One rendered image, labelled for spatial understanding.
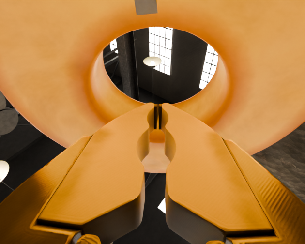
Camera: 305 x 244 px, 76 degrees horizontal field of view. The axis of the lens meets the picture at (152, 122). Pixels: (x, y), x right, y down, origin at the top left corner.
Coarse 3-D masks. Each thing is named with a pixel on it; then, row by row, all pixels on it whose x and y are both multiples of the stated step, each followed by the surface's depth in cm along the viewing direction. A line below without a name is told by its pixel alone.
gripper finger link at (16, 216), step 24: (72, 144) 8; (48, 168) 7; (24, 192) 6; (48, 192) 6; (0, 216) 5; (24, 216) 5; (0, 240) 5; (24, 240) 5; (48, 240) 5; (72, 240) 5
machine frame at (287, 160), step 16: (304, 128) 43; (288, 144) 48; (304, 144) 45; (256, 160) 58; (272, 160) 54; (288, 160) 51; (304, 160) 48; (288, 176) 54; (304, 176) 51; (304, 192) 54
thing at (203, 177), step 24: (168, 120) 10; (192, 120) 10; (168, 144) 9; (192, 144) 8; (216, 144) 8; (168, 168) 7; (192, 168) 7; (216, 168) 7; (168, 192) 6; (192, 192) 6; (216, 192) 6; (240, 192) 6; (168, 216) 6; (192, 216) 6; (216, 216) 5; (240, 216) 5; (264, 216) 5; (192, 240) 6; (216, 240) 5
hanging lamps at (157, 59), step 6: (144, 60) 653; (150, 60) 666; (156, 60) 663; (150, 66) 635; (0, 162) 401; (6, 162) 397; (0, 168) 401; (6, 168) 396; (0, 174) 401; (6, 174) 382; (0, 180) 401
